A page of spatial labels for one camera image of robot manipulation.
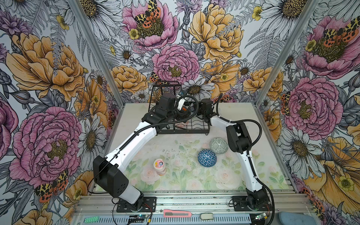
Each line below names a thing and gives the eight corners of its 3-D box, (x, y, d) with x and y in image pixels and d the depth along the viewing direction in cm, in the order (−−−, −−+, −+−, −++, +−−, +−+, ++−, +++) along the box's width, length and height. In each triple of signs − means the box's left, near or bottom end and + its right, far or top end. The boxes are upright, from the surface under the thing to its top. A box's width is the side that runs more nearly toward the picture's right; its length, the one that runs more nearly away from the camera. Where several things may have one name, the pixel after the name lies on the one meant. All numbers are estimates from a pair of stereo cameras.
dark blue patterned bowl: (198, 167, 89) (198, 164, 85) (197, 152, 95) (197, 149, 92) (216, 167, 89) (217, 164, 85) (214, 152, 95) (215, 149, 92)
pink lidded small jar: (155, 175, 86) (152, 169, 77) (157, 166, 90) (154, 158, 81) (166, 175, 86) (164, 169, 77) (167, 166, 90) (165, 158, 81)
